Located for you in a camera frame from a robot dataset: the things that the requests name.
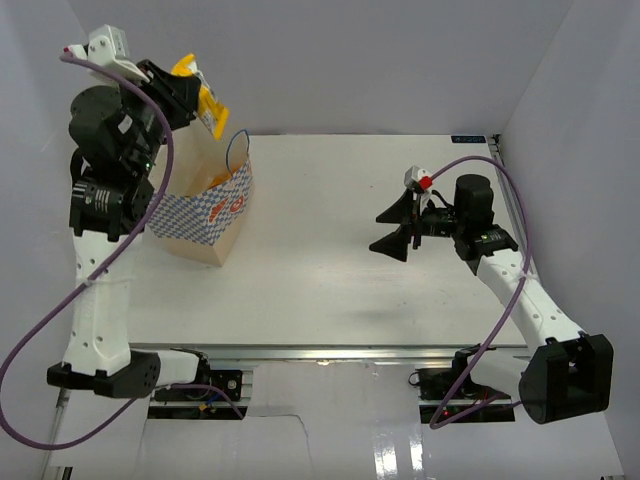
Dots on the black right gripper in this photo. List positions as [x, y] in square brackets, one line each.
[396, 243]

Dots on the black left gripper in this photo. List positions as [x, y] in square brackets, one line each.
[179, 93]

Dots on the yellow snack bar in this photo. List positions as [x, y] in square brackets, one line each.
[210, 110]

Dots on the orange candy bag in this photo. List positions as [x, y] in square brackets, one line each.
[220, 179]

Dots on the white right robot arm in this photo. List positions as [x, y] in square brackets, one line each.
[569, 372]

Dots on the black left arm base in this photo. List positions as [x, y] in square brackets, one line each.
[188, 388]

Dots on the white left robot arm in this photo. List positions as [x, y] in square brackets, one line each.
[118, 131]

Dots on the blue checkered paper bag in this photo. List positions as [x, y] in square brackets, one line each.
[192, 221]

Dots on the blue table corner label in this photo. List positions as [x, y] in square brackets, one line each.
[468, 139]

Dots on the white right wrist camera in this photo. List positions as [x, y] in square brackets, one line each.
[419, 182]

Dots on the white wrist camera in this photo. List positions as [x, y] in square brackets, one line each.
[419, 182]
[107, 47]

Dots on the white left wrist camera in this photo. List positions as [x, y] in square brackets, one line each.
[107, 47]

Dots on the aluminium table edge rail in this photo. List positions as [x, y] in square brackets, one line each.
[331, 353]

